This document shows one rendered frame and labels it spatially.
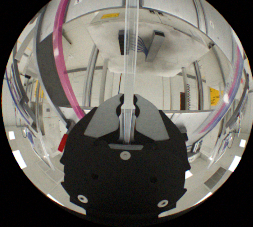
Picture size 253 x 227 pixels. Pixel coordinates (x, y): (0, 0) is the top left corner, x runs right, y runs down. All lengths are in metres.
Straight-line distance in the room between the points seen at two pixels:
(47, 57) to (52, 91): 0.09
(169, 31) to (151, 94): 1.66
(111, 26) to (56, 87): 0.34
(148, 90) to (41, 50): 1.92
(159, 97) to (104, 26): 1.82
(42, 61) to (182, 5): 0.27
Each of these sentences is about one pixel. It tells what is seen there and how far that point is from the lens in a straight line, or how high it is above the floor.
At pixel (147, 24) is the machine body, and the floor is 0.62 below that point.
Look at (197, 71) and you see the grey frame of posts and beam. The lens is 0.69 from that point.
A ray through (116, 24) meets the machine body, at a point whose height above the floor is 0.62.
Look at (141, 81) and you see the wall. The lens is 1.96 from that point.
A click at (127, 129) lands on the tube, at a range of 0.20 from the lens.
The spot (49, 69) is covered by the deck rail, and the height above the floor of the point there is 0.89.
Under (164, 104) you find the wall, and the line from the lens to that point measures 2.03.
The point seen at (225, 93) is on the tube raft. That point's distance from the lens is 0.29.
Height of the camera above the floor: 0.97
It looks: 4 degrees down
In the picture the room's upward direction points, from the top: 177 degrees counter-clockwise
